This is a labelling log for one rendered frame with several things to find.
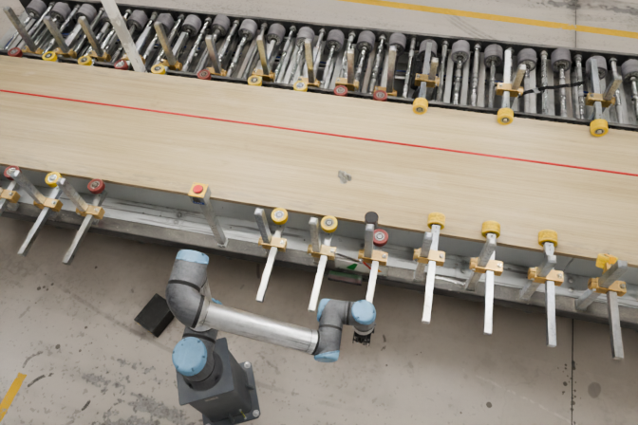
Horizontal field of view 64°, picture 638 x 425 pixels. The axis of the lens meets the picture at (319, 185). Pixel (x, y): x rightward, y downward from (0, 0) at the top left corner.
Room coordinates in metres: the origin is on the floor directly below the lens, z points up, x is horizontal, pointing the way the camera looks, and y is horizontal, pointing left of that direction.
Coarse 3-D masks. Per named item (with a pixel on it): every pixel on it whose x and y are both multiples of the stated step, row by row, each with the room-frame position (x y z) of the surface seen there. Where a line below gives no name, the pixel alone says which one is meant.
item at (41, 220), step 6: (54, 192) 1.61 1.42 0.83; (60, 192) 1.62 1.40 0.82; (54, 198) 1.57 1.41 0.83; (48, 210) 1.50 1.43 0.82; (42, 216) 1.46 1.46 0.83; (36, 222) 1.43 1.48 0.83; (42, 222) 1.43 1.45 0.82; (36, 228) 1.40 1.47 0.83; (30, 234) 1.36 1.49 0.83; (36, 234) 1.37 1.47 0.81; (30, 240) 1.33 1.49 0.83; (24, 246) 1.30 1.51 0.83; (30, 246) 1.31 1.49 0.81; (18, 252) 1.26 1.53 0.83; (24, 252) 1.26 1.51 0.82
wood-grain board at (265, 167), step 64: (0, 64) 2.60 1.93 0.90; (64, 64) 2.54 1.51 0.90; (0, 128) 2.05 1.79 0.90; (64, 128) 2.00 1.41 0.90; (128, 128) 1.95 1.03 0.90; (192, 128) 1.90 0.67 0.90; (256, 128) 1.85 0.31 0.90; (320, 128) 1.81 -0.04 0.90; (384, 128) 1.76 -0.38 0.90; (448, 128) 1.72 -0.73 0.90; (512, 128) 1.67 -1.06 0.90; (576, 128) 1.63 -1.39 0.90; (256, 192) 1.43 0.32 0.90; (320, 192) 1.39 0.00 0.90; (384, 192) 1.36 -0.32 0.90; (448, 192) 1.32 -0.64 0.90; (512, 192) 1.28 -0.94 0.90; (576, 192) 1.24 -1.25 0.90; (576, 256) 0.91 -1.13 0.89
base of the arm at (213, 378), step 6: (216, 354) 0.71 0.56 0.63; (216, 360) 0.67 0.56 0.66; (216, 366) 0.65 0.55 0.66; (222, 366) 0.66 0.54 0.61; (216, 372) 0.63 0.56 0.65; (222, 372) 0.64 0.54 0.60; (210, 378) 0.60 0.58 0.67; (216, 378) 0.61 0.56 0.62; (192, 384) 0.58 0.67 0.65; (198, 384) 0.58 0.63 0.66; (204, 384) 0.58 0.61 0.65; (210, 384) 0.58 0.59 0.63; (198, 390) 0.56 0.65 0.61; (204, 390) 0.56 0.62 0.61
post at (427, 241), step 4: (428, 232) 0.98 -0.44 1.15; (432, 232) 0.98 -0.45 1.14; (424, 236) 0.97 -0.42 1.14; (428, 236) 0.96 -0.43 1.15; (432, 236) 0.96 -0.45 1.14; (424, 240) 0.96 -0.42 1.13; (428, 240) 0.95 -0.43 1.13; (432, 240) 0.95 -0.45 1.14; (424, 244) 0.95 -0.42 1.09; (428, 244) 0.95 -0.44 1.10; (424, 248) 0.95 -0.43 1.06; (428, 248) 0.95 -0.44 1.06; (424, 252) 0.95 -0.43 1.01; (428, 252) 0.95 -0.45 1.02; (424, 256) 0.95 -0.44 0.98; (420, 264) 0.95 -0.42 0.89; (424, 264) 0.95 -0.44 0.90; (416, 268) 0.97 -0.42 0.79; (420, 268) 0.95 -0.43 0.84; (416, 272) 0.96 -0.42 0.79; (420, 272) 0.95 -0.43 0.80; (416, 276) 0.95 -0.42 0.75; (420, 276) 0.95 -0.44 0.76
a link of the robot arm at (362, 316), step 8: (352, 304) 0.69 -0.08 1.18; (360, 304) 0.68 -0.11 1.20; (368, 304) 0.68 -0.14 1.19; (352, 312) 0.65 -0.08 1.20; (360, 312) 0.65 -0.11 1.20; (368, 312) 0.65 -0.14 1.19; (352, 320) 0.63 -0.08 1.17; (360, 320) 0.62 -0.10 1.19; (368, 320) 0.62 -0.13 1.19; (360, 328) 0.62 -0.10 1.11; (368, 328) 0.62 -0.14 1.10
